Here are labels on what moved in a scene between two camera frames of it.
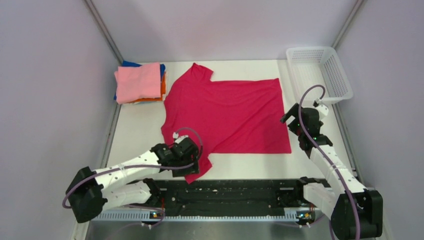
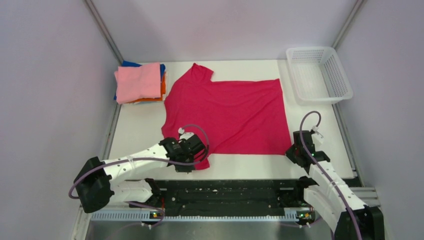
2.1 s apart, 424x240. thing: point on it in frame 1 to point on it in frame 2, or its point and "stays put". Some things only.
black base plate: x=235 y=194 stays put
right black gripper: x=293 y=111 to x=289 y=153
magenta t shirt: x=233 y=117 stays put
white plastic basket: x=309 y=66 stays put
